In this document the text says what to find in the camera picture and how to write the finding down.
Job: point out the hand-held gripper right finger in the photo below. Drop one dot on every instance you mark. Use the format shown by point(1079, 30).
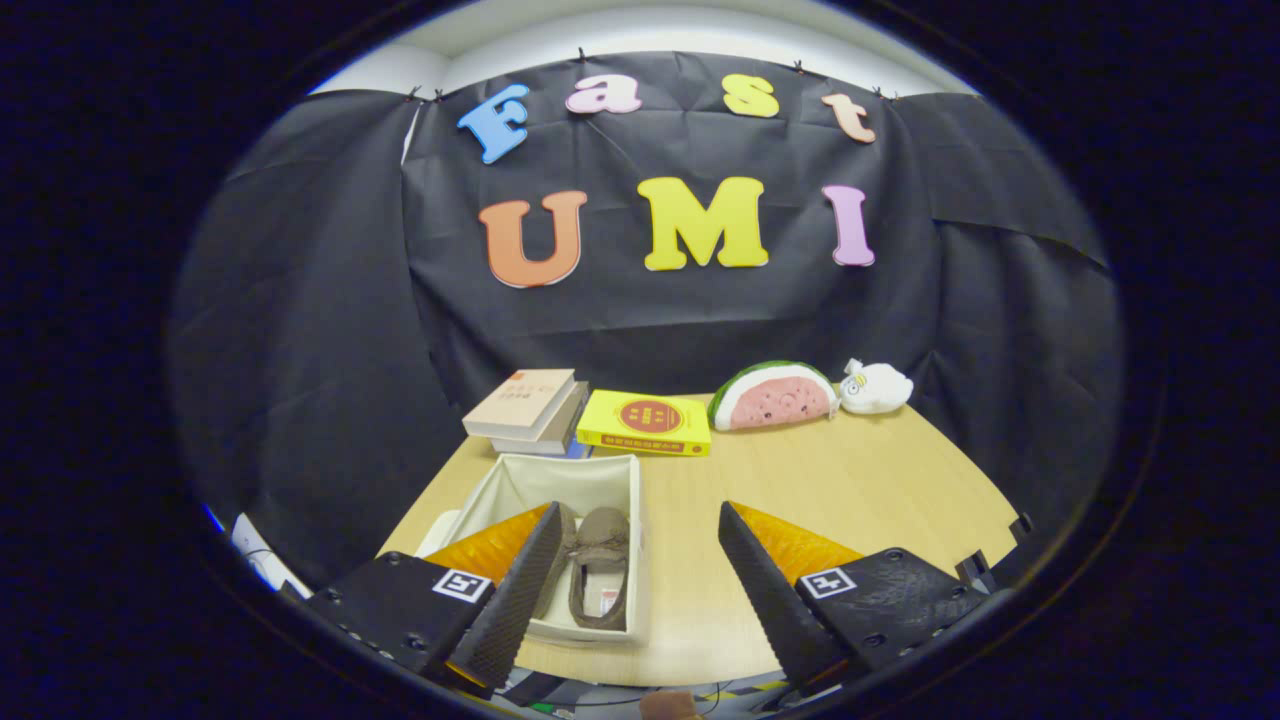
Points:
point(770, 600)

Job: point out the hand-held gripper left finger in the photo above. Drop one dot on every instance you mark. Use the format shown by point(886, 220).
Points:
point(520, 600)

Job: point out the brown fuzzy shoe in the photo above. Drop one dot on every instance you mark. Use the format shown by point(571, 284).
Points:
point(567, 540)
point(605, 530)

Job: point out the beige fabric storage box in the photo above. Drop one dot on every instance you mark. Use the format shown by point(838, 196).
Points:
point(560, 480)

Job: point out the blue-edged book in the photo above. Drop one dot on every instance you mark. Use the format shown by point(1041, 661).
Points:
point(578, 452)

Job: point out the grey book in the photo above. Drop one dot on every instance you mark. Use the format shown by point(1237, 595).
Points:
point(565, 425)

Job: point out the beige book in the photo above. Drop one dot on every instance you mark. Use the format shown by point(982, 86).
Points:
point(520, 400)

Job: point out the watermelon plush toy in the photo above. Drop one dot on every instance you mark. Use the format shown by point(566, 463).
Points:
point(775, 400)

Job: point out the yellow book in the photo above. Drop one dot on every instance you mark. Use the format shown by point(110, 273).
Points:
point(600, 415)

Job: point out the white plush toy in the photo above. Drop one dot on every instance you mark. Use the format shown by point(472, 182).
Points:
point(880, 388)

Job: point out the black backdrop cloth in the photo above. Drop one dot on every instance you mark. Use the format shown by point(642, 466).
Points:
point(620, 320)

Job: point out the small black bracket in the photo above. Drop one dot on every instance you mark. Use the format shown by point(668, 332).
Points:
point(1020, 527)

